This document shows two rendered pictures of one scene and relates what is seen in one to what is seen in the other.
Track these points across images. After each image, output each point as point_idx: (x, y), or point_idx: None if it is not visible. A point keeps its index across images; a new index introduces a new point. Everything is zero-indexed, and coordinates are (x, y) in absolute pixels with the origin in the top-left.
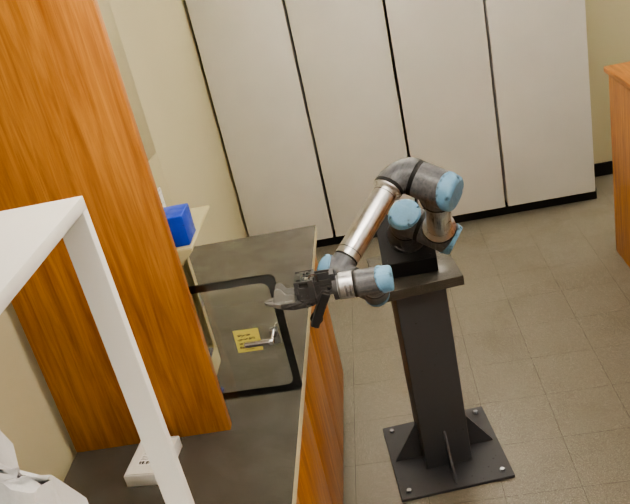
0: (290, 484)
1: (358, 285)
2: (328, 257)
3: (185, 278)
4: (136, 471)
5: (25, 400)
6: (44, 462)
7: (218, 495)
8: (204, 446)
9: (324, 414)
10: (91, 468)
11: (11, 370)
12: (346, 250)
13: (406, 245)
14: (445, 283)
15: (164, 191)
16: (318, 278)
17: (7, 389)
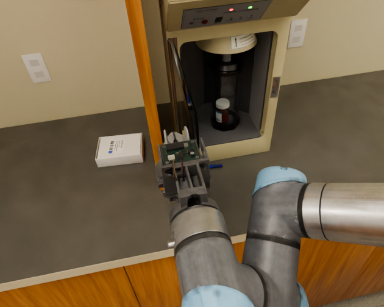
0: (67, 267)
1: (176, 260)
2: (281, 176)
3: (143, 30)
4: (102, 142)
5: (113, 45)
6: (114, 91)
7: (72, 208)
8: (139, 177)
9: (330, 270)
10: (127, 119)
11: (106, 17)
12: (307, 201)
13: None
14: None
15: None
16: (186, 178)
17: (93, 26)
